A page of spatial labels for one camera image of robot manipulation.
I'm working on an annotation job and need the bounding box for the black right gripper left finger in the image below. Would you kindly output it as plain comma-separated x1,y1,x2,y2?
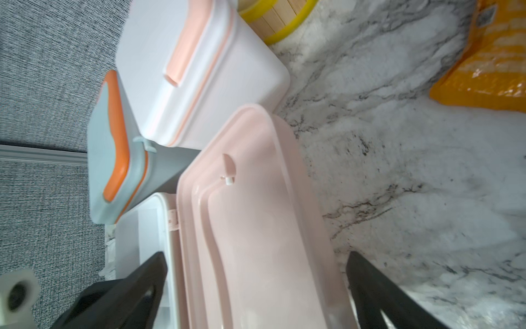
52,252,168,328

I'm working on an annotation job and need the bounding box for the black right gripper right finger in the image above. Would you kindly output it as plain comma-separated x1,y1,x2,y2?
346,252,446,328

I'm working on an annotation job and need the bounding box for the pink first aid box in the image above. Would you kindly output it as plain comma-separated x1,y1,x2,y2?
176,105,358,328

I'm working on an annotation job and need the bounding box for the blue orange first aid box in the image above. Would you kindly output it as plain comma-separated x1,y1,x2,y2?
87,70,199,225

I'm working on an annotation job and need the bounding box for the white tray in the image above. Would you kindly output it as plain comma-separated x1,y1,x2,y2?
115,193,182,328

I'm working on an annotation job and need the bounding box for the orange small object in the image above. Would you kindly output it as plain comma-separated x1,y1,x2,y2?
430,0,525,112

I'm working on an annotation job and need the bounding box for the yellow bamboo steamer basket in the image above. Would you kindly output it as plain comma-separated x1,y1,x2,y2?
238,0,318,45

